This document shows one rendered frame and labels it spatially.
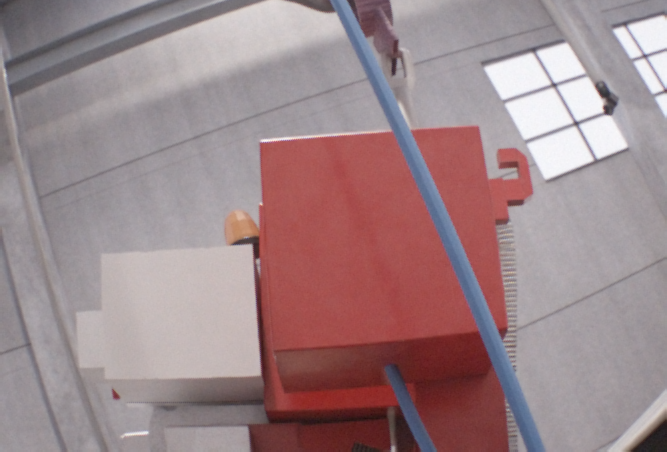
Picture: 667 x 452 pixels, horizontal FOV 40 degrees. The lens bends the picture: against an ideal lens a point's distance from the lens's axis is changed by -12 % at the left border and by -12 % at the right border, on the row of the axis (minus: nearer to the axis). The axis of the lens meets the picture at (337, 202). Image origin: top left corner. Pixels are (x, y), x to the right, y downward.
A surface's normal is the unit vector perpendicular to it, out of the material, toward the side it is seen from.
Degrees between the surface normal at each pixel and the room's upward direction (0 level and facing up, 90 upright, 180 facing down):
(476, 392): 90
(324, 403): 90
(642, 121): 90
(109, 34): 90
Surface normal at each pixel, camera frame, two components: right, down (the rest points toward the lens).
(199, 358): -0.02, -0.44
